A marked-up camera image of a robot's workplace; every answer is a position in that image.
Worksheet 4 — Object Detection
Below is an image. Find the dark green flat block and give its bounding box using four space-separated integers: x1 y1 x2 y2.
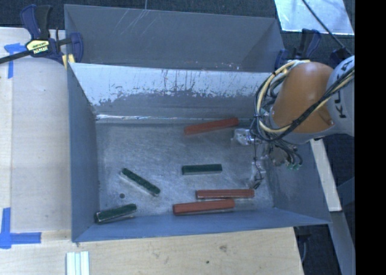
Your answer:
181 163 224 176
93 203 138 224
119 167 162 198

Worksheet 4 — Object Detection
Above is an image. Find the grey metal bin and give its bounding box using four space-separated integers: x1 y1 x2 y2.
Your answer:
63 4 333 243

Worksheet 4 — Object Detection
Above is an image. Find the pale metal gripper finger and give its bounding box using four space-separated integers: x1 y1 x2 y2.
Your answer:
255 155 268 178
248 174 266 191

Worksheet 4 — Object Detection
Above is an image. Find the red-brown flat block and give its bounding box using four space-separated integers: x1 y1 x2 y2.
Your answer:
172 198 236 217
194 188 256 201
183 117 240 137

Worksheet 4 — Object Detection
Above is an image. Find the pale wood board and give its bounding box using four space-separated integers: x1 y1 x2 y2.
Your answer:
10 28 73 234

